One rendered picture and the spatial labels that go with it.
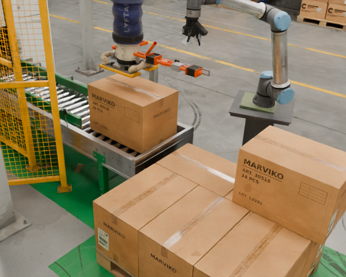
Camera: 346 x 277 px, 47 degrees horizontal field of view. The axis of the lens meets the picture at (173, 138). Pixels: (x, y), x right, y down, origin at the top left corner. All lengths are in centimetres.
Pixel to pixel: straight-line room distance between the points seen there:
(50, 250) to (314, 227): 182
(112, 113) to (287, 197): 146
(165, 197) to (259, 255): 71
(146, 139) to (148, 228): 82
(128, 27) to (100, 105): 67
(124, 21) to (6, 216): 168
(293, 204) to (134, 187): 102
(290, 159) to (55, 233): 183
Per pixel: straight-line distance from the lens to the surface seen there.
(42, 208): 350
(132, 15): 288
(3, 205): 325
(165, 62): 279
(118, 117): 308
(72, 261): 301
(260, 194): 250
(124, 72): 294
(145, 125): 292
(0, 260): 315
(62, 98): 408
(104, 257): 285
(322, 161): 245
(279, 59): 307
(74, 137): 334
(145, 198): 261
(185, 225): 243
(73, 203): 349
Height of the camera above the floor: 216
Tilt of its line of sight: 30 degrees down
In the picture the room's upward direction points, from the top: 3 degrees clockwise
